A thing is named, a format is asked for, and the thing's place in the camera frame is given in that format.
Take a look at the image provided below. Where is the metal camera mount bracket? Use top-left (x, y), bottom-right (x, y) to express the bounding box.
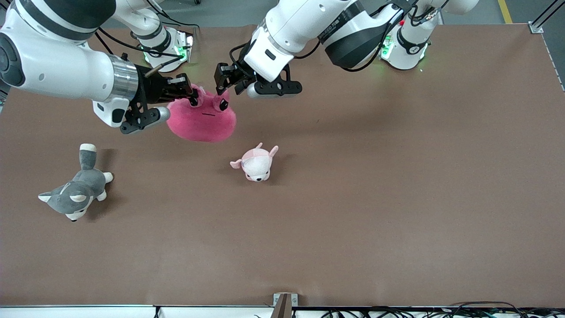
top-left (273, 293), bottom-right (299, 318)

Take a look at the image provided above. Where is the grey husky plush toy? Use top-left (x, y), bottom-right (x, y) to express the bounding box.
top-left (38, 144), bottom-right (114, 222)

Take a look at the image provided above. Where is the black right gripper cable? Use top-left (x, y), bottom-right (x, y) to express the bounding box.
top-left (95, 26), bottom-right (188, 79)

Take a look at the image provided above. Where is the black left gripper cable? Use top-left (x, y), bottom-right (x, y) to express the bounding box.
top-left (229, 40), bottom-right (327, 71)

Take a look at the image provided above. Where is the pale pink plush dog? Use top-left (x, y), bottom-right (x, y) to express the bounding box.
top-left (230, 142), bottom-right (279, 182)

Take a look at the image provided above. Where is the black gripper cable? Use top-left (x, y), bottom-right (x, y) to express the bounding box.
top-left (229, 40), bottom-right (327, 71)
top-left (95, 26), bottom-right (188, 79)

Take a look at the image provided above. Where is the aluminium frame profile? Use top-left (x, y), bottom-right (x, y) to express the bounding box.
top-left (528, 0), bottom-right (565, 34)

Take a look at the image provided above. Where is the round pink plush toy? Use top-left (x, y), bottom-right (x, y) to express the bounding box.
top-left (166, 85), bottom-right (237, 143)

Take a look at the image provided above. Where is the black cable bundle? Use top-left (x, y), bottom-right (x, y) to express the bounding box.
top-left (320, 302), bottom-right (565, 318)

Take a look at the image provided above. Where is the brown paper table cover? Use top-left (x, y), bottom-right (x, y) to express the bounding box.
top-left (0, 23), bottom-right (565, 307)

